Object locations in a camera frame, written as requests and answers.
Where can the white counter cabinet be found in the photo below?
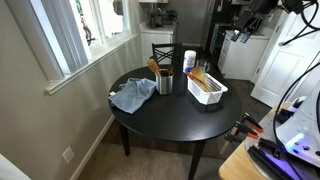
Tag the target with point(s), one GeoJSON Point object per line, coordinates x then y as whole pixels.
{"type": "Point", "coordinates": [153, 41]}

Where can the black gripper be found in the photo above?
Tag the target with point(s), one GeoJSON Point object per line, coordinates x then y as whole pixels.
{"type": "Point", "coordinates": [250, 20]}

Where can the red silicone spatula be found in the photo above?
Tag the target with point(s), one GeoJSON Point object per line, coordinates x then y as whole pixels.
{"type": "Point", "coordinates": [189, 75]}

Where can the light wooden spatula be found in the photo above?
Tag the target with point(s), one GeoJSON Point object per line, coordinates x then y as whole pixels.
{"type": "Point", "coordinates": [198, 75]}

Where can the black oven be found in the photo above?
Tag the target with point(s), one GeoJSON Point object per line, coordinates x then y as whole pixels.
{"type": "Point", "coordinates": [216, 38]}

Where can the metal robot mounting plate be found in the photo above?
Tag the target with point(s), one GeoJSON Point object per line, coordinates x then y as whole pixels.
{"type": "Point", "coordinates": [266, 156]}

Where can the white kitchen cabinet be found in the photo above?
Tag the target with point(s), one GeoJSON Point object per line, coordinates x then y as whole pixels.
{"type": "Point", "coordinates": [240, 56]}

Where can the white plastic basket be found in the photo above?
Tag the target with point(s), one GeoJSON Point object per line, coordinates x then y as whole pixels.
{"type": "Point", "coordinates": [205, 96]}

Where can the round black wooden table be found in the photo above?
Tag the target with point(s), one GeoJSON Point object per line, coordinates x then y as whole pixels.
{"type": "Point", "coordinates": [173, 116]}

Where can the white framed window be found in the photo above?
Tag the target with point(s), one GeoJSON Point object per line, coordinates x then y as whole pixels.
{"type": "Point", "coordinates": [63, 36]}

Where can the white wipes canister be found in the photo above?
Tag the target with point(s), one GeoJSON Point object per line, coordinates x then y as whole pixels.
{"type": "Point", "coordinates": [189, 60]}

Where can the black wooden chair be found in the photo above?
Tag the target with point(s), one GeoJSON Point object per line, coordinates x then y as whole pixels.
{"type": "Point", "coordinates": [166, 46]}

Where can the light wooden spoon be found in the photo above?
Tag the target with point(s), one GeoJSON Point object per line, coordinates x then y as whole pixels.
{"type": "Point", "coordinates": [153, 66]}

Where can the clear glass measuring cup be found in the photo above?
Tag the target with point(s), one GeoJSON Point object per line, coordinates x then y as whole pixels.
{"type": "Point", "coordinates": [203, 66]}

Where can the light blue cloth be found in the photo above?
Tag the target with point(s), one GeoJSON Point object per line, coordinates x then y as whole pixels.
{"type": "Point", "coordinates": [133, 95]}

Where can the stainless steel utensil holder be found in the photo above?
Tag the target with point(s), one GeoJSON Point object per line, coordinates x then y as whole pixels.
{"type": "Point", "coordinates": [164, 85]}

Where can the light wooden stand table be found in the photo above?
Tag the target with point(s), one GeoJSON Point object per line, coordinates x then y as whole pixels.
{"type": "Point", "coordinates": [238, 165]}

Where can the white panel door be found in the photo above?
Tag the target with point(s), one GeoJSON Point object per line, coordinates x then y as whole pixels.
{"type": "Point", "coordinates": [283, 66]}

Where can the black orange bar clamp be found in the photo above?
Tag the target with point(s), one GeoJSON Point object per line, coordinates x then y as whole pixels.
{"type": "Point", "coordinates": [252, 122]}
{"type": "Point", "coordinates": [245, 130]}

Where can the white furniture edge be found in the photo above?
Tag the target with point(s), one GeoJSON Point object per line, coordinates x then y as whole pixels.
{"type": "Point", "coordinates": [10, 170]}

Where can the black coffee maker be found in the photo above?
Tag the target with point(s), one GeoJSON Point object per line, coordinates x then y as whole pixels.
{"type": "Point", "coordinates": [155, 18]}

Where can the white wall outlet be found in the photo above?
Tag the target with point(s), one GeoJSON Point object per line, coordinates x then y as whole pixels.
{"type": "Point", "coordinates": [68, 154]}

